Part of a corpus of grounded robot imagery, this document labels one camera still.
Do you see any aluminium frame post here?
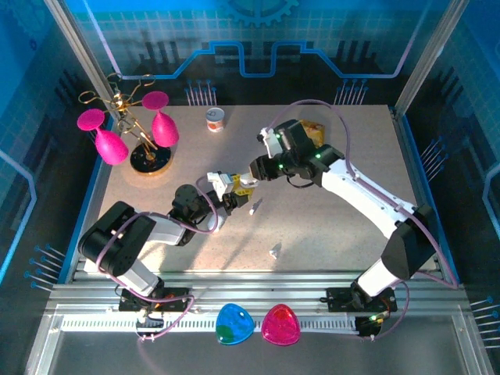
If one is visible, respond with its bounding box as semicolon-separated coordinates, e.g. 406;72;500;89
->
393;0;472;116
43;0;120;122

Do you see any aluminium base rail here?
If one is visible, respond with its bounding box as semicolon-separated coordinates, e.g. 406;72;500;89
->
46;268;476;309

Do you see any pink wine glass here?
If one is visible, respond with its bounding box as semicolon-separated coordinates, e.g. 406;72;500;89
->
141;90;181;148
76;108;130;167

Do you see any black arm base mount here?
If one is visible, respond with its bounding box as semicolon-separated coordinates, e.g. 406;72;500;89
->
325;286;398;313
118;286;193;313

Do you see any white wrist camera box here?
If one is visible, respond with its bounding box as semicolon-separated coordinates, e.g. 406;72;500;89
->
205;170;234;195
256;127;280;158

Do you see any pink triangular plastic dish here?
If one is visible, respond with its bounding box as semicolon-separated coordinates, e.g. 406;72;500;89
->
260;302;302;347

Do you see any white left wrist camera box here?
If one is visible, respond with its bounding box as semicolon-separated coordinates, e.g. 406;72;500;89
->
205;170;234;195

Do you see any slotted white cable duct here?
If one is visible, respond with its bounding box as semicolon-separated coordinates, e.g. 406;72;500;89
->
58;313;363;334

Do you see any black controller board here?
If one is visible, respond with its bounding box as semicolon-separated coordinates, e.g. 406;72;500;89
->
355;311;391;338

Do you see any orange fruit can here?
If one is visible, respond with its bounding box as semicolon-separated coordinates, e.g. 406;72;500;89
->
205;107;227;134

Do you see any blue triangular plastic dish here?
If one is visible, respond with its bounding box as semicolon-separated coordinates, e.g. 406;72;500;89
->
215;302;255;347

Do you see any gold rack with marble base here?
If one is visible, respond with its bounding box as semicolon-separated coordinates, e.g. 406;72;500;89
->
77;73;173;175

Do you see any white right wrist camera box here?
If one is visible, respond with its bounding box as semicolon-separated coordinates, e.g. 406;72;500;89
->
256;127;280;158

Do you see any yellow snack packet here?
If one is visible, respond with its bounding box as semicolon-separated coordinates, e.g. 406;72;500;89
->
298;118;327;148

